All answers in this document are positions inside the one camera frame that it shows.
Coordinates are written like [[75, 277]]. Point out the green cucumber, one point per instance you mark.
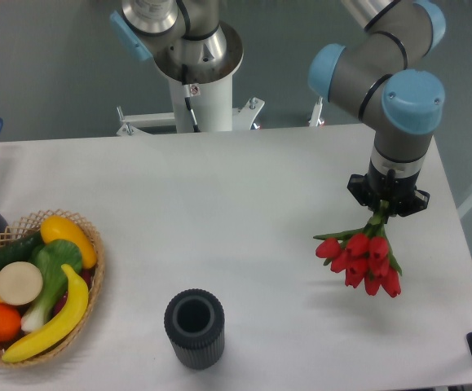
[[20, 250]]

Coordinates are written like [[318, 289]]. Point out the green bok choy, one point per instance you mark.
[[49, 260]]

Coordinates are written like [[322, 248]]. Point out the woven wicker basket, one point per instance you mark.
[[30, 225]]

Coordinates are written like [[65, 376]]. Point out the beige round mushroom cap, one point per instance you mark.
[[20, 283]]

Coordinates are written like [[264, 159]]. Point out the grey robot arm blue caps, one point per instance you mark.
[[376, 82]]

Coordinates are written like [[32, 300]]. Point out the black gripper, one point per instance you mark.
[[387, 195]]

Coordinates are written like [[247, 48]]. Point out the yellow banana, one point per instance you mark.
[[58, 327]]

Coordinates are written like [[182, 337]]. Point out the red tulip bouquet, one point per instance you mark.
[[365, 257]]

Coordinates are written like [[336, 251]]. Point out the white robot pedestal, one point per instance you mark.
[[203, 107]]

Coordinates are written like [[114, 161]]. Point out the white table clamp bracket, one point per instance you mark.
[[146, 121]]

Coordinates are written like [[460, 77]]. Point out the dark grey ribbed vase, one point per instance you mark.
[[194, 322]]

